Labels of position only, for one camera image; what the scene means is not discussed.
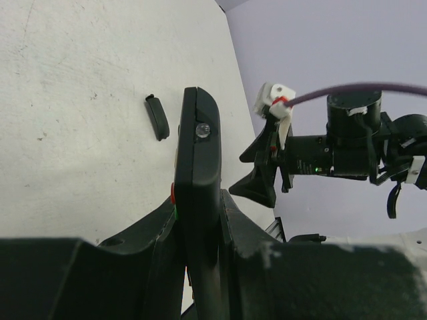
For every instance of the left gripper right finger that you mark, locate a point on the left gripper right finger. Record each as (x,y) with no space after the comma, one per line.
(263,278)

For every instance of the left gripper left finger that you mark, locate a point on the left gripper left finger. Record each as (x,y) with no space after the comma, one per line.
(135,274)

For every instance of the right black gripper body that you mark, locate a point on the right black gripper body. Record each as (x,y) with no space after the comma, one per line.
(303,155)

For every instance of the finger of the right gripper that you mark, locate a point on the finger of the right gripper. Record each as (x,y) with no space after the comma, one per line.
(259,144)
(257,186)

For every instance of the black remote control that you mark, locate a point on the black remote control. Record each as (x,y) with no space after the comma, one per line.
(198,198)

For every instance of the black battery cover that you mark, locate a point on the black battery cover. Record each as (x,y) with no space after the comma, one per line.
(157,117)

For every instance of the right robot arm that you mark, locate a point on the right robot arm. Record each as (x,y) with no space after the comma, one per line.
(361,143)

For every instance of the aluminium front rail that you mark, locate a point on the aluminium front rail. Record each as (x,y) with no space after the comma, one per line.
(276,230)

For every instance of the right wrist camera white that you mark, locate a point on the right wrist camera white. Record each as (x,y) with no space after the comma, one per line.
(271,101)

